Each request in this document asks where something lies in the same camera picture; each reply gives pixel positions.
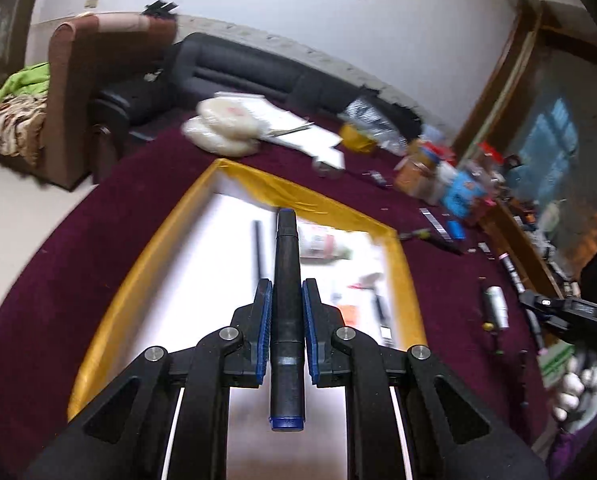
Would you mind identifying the clear black gel pen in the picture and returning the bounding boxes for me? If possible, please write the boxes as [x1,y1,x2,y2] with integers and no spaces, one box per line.
[375,294,394,346]

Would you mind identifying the black leather sofa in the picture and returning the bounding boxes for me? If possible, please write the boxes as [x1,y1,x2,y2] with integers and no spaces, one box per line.
[93,32,424,161]

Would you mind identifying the metal tweezers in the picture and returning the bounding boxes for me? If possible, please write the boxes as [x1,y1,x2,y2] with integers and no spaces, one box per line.
[419,207,452,241]

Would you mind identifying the green printed white bag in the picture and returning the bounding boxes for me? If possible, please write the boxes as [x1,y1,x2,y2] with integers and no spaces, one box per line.
[541,342,576,388]

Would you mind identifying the black marker yellow caps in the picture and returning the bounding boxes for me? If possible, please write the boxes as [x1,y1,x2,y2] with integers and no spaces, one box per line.
[397,229,463,255]

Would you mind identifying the wooden brick-pattern cabinet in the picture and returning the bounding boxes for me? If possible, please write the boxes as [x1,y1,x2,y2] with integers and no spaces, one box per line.
[453,0,597,311]

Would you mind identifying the yellow tape roll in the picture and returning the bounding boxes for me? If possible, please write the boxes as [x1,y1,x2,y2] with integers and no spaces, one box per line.
[339,124,376,153]

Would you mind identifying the white charger plug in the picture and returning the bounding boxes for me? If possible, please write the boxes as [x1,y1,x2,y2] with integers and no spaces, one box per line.
[312,147,347,177]

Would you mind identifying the white bottle red label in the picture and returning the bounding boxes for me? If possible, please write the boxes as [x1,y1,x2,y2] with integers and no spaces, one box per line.
[298,223,353,262]

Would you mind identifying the silver plastic bag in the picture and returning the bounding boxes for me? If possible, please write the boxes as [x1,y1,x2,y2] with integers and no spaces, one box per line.
[345,90,421,156]

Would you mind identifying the white papers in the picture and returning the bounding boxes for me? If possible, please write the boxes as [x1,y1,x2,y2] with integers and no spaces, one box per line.
[213,92,344,168]

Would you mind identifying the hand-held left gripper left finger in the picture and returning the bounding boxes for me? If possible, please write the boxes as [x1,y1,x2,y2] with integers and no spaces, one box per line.
[23,278,274,480]

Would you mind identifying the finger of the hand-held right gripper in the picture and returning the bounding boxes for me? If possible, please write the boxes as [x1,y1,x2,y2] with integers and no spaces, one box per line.
[518,288,579,328]

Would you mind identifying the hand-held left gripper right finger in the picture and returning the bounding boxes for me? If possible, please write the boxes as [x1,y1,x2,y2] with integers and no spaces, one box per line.
[301,278,549,480]

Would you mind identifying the brown armchair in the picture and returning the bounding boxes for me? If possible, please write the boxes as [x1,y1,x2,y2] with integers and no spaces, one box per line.
[46,12,176,191]

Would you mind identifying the black phone holder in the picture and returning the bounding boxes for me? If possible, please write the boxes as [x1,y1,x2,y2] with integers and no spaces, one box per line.
[146,0,179,18]

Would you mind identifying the small blue clear tube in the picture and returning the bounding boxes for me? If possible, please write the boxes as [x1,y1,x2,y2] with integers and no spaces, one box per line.
[365,170,394,190]

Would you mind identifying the brown patterned blanket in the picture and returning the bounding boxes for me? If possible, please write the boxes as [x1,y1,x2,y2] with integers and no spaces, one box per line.
[0,95,46,166]

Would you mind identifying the gold cardboard box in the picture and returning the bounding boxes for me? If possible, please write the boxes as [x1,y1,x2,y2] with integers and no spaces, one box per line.
[67,158,426,421]

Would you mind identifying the person's right hand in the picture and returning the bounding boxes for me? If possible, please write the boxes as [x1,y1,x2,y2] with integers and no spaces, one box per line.
[552,355,597,433]

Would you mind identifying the black marker blue caps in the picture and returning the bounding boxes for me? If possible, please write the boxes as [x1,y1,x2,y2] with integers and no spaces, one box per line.
[269,208,305,432]

